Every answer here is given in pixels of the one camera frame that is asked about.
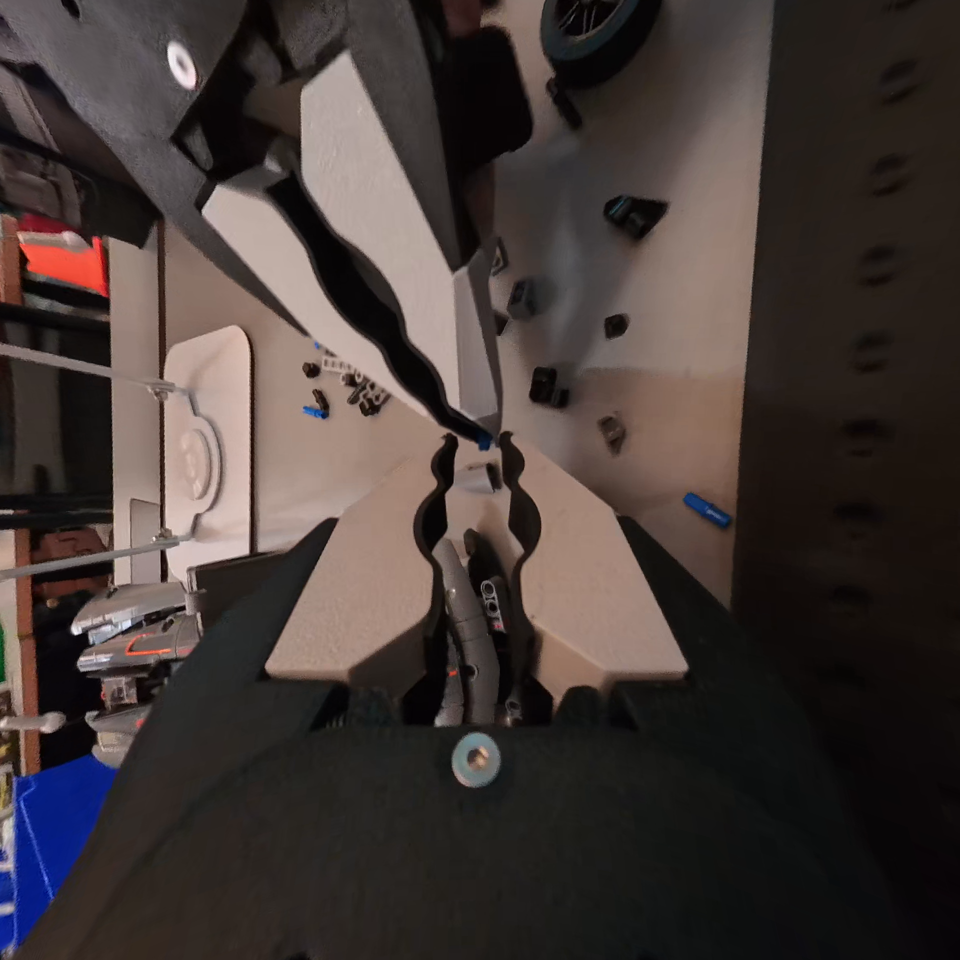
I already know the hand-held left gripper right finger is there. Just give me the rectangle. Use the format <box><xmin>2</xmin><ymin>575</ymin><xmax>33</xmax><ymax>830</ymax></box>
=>
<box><xmin>497</xmin><ymin>431</ymin><xmax>690</xmax><ymax>723</ymax></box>

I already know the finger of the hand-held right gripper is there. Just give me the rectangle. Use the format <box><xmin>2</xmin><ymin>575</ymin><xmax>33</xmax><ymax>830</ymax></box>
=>
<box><xmin>201</xmin><ymin>180</ymin><xmax>495</xmax><ymax>453</ymax></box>
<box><xmin>300</xmin><ymin>48</ymin><xmax>505</xmax><ymax>440</ymax></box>

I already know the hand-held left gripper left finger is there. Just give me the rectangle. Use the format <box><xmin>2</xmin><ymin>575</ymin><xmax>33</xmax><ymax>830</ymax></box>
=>
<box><xmin>264</xmin><ymin>433</ymin><xmax>460</xmax><ymax>727</ymax></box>

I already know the grey lego car model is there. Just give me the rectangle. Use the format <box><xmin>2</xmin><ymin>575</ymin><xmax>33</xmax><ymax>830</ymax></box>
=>
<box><xmin>71</xmin><ymin>528</ymin><xmax>530</xmax><ymax>759</ymax></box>

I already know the black lego wheel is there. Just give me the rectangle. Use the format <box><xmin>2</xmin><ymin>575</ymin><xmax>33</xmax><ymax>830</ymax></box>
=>
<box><xmin>540</xmin><ymin>0</ymin><xmax>665</xmax><ymax>87</ymax></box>

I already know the white metal book stand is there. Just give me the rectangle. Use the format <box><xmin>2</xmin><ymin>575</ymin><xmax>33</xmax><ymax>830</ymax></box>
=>
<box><xmin>0</xmin><ymin>324</ymin><xmax>256</xmax><ymax>735</ymax></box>

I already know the orange plastic bin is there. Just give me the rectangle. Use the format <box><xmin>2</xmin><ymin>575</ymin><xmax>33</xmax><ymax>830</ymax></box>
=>
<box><xmin>18</xmin><ymin>228</ymin><xmax>110</xmax><ymax>297</ymax></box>

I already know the black dimpled mat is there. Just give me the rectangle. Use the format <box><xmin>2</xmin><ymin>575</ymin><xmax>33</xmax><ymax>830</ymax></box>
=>
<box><xmin>731</xmin><ymin>0</ymin><xmax>960</xmax><ymax>960</ymax></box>

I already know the blue plastic bin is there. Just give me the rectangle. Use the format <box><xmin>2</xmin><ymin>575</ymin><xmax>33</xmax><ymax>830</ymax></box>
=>
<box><xmin>0</xmin><ymin>753</ymin><xmax>117</xmax><ymax>950</ymax></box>

